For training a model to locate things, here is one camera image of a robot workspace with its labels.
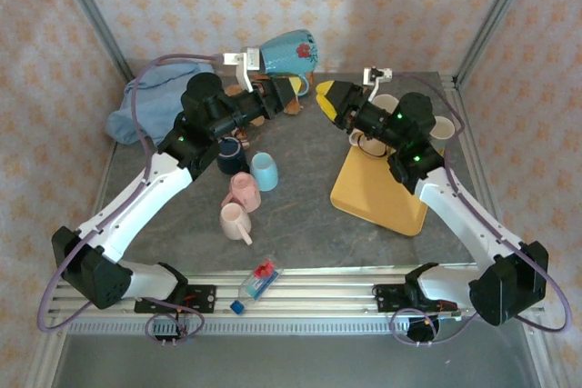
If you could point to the brown teddy bear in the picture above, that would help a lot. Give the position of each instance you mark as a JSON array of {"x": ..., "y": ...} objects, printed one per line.
[{"x": 293, "y": 109}]

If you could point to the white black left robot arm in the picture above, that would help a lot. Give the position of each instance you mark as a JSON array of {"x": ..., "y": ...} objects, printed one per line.
[{"x": 136, "y": 206}]

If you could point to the navy blue mug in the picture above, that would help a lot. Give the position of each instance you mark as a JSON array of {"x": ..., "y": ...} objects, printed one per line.
[{"x": 229, "y": 154}]

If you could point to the yellow tray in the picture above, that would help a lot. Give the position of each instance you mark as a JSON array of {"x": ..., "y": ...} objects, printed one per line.
[{"x": 368, "y": 197}]

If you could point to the light blue cloth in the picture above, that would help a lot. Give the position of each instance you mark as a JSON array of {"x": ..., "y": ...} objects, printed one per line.
[{"x": 145, "y": 106}]

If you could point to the taupe mug purple inside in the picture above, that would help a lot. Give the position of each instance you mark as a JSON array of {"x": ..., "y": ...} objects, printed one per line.
[{"x": 370, "y": 148}]

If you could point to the aluminium frame post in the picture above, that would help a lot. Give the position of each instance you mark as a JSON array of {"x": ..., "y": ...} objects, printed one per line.
[
  {"x": 91, "y": 11},
  {"x": 495, "y": 11}
]

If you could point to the rose pink mug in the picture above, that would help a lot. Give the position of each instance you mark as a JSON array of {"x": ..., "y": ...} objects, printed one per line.
[{"x": 245, "y": 190}]

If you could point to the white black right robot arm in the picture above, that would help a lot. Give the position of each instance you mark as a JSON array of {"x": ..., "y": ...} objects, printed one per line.
[{"x": 459, "y": 220}]

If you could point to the pale pink mug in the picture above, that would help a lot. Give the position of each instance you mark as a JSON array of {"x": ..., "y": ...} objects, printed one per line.
[{"x": 233, "y": 222}]

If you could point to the light blue mug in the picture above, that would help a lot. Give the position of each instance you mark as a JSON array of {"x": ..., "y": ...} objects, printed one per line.
[{"x": 263, "y": 172}]

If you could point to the blue mug red flower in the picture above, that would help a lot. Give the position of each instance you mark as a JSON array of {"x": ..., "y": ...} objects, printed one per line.
[{"x": 286, "y": 54}]

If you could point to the small green circuit board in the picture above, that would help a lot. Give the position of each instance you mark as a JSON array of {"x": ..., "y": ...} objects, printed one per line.
[{"x": 450, "y": 314}]

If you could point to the grey blue mug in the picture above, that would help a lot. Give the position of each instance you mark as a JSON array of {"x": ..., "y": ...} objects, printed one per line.
[{"x": 443, "y": 126}]

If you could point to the clear plastic bottle blue cap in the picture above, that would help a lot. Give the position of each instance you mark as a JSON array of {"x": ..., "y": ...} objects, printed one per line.
[{"x": 261, "y": 283}]

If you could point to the wide aluminium base rail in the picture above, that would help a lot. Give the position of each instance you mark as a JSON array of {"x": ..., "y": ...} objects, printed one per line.
[{"x": 318, "y": 297}]

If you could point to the cream white mug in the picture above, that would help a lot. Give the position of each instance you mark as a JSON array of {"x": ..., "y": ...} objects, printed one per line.
[{"x": 386, "y": 101}]

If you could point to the orange white patterned can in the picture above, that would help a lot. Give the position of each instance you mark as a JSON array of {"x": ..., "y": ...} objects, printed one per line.
[{"x": 243, "y": 140}]

